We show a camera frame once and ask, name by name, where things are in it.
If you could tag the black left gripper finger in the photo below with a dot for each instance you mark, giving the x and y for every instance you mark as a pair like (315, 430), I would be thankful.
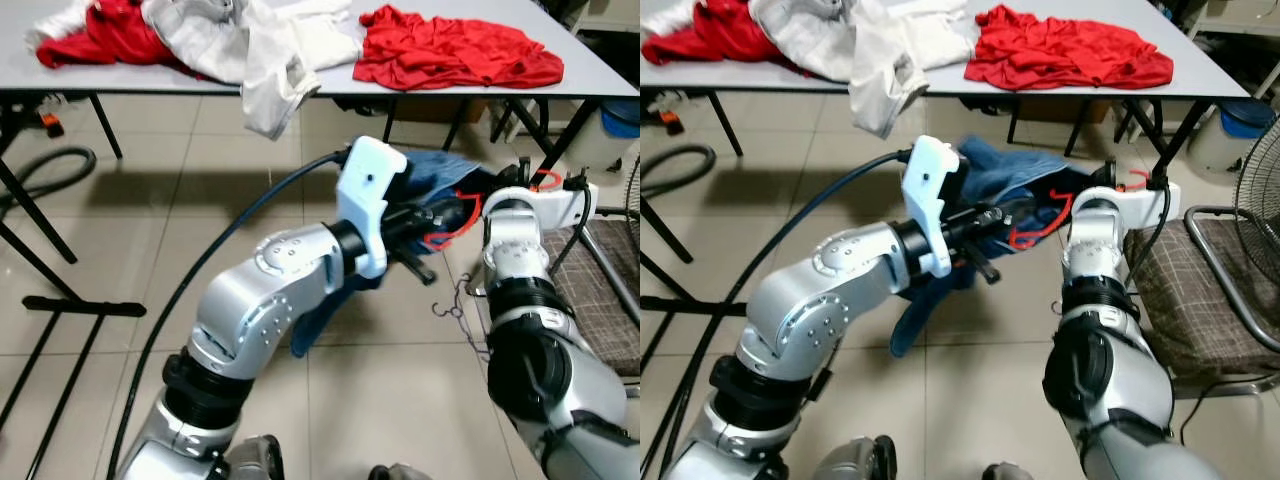
(981, 267)
(1003, 217)
(440, 214)
(418, 267)

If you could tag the red plastic hanger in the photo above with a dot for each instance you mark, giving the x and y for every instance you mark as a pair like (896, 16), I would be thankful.
(440, 241)
(1025, 241)

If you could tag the blue jeans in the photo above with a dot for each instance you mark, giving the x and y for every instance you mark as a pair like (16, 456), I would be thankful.
(1010, 170)
(440, 175)

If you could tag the white jacket grey lining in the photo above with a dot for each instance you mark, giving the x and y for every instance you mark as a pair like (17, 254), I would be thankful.
(885, 90)
(270, 90)

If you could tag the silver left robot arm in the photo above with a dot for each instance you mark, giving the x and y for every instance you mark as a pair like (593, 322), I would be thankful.
(810, 300)
(260, 290)

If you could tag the round container blue lid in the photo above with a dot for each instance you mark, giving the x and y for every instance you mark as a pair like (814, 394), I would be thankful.
(620, 120)
(1245, 118)

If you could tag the red shirt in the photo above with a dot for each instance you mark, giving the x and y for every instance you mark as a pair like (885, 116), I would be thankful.
(1060, 50)
(450, 50)

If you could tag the large white table black legs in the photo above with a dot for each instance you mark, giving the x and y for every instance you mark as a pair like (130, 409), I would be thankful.
(1200, 78)
(15, 78)

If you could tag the metal chair chequered cushion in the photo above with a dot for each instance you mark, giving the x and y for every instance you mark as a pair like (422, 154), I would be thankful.
(610, 300)
(1190, 290)

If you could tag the white garment blue red mark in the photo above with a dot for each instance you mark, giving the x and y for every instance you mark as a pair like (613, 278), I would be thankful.
(330, 40)
(945, 40)

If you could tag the grey right robot leg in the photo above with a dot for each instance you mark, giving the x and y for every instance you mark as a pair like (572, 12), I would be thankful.
(1010, 472)
(400, 472)

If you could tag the grey robot leg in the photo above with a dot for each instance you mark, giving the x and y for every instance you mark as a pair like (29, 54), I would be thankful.
(255, 460)
(1010, 472)
(400, 472)
(860, 460)

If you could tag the white shirt black stripes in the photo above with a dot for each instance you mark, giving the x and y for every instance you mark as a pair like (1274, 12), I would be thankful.
(670, 12)
(65, 18)

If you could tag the grey left robot leg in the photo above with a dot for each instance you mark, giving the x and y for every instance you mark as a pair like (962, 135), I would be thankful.
(860, 460)
(255, 460)

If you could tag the red jacket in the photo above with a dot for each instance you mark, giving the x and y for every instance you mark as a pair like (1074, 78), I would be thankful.
(110, 35)
(720, 35)

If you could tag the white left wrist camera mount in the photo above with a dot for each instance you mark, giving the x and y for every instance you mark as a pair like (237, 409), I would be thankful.
(930, 190)
(365, 190)

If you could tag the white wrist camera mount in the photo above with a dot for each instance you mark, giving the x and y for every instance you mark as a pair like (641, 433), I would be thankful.
(930, 190)
(1150, 205)
(575, 205)
(365, 190)

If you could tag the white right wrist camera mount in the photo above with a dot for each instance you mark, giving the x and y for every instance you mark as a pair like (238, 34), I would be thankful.
(575, 205)
(1150, 205)

